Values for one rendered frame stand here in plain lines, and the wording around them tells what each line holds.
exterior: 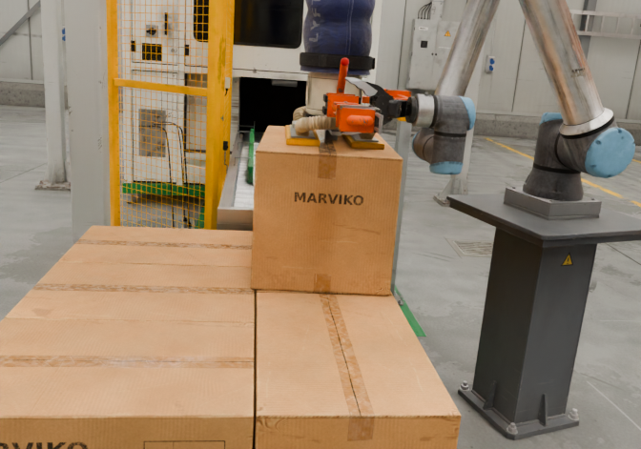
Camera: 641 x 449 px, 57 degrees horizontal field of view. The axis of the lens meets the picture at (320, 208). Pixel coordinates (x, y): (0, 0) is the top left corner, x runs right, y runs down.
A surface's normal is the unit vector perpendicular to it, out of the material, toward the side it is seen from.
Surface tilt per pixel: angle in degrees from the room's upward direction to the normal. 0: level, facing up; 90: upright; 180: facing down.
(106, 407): 0
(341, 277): 90
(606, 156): 95
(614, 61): 90
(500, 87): 90
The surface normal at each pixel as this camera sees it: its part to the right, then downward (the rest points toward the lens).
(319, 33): -0.49, -0.08
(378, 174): 0.03, 0.25
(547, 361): 0.38, 0.25
